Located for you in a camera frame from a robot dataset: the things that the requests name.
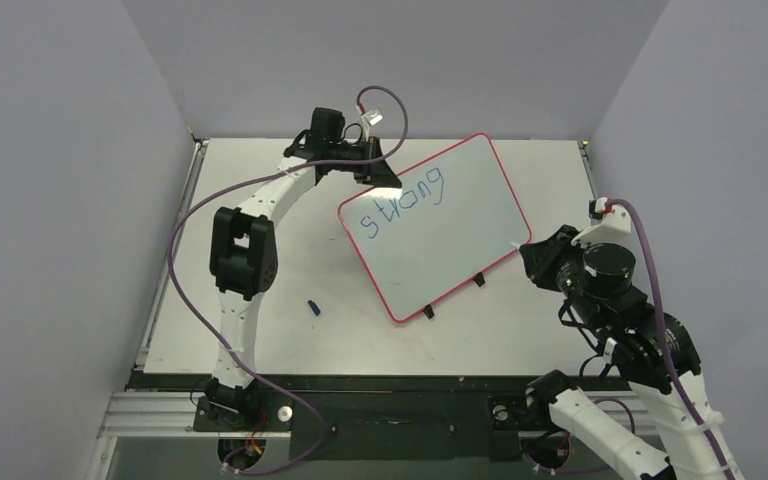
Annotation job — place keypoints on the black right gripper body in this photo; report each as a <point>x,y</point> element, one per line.
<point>542,256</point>

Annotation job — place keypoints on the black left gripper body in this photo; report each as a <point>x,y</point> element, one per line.
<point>354,154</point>

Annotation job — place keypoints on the pink framed whiteboard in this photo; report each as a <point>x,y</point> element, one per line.
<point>453,217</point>

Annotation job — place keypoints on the blue marker cap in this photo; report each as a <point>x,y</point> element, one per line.
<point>314,307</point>

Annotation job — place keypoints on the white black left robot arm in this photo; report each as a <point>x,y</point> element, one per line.
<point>243,252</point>

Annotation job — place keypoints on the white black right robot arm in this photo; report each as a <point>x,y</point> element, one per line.
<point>652,352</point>

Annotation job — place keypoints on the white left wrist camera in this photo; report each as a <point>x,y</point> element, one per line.
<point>367,120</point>

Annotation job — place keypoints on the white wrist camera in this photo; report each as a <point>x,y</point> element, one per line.
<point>367,120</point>
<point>609,224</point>

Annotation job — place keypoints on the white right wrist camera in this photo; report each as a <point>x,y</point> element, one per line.
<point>609,224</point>

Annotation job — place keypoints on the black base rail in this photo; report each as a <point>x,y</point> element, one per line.
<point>383,418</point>

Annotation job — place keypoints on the aluminium frame rail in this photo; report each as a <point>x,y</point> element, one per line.
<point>172,415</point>

